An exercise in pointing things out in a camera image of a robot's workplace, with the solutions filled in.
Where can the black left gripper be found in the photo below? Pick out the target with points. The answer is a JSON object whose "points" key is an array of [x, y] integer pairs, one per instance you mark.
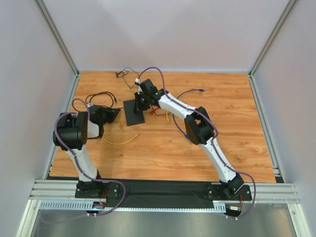
{"points": [[108, 114]]}

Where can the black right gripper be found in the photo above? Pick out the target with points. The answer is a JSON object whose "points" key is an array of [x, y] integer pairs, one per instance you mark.
{"points": [[138, 105]]}

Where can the black TP-Link network switch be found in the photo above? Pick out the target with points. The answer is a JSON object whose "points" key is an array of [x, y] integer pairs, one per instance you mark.
{"points": [[132, 115]]}

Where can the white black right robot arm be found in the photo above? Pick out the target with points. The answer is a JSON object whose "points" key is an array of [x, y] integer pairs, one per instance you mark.
{"points": [[199, 129]]}

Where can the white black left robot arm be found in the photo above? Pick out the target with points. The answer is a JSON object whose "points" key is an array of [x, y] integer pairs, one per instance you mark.
{"points": [[73, 130]]}

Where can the black cloth strip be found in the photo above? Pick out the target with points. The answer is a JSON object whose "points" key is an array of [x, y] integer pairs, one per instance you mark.
{"points": [[156, 192]]}

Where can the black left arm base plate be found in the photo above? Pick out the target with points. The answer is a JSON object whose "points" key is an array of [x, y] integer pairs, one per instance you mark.
{"points": [[94, 189]]}

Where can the aluminium left frame post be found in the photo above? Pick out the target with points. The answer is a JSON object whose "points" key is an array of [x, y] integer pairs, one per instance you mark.
{"points": [[53, 29]]}

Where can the aluminium frame post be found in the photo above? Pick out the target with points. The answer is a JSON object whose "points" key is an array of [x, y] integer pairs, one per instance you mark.
{"points": [[53, 29], [273, 35]]}

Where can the aluminium front frame rail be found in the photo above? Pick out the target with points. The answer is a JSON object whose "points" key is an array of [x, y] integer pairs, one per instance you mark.
{"points": [[261, 192]]}

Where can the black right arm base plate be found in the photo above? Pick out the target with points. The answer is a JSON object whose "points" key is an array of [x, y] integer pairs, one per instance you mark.
{"points": [[221, 192]]}

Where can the grey slotted cable duct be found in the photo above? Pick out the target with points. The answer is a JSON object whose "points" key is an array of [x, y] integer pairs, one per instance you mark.
{"points": [[89, 205]]}

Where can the aluminium right frame post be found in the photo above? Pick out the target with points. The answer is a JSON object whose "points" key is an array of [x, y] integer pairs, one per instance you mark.
{"points": [[273, 35]]}

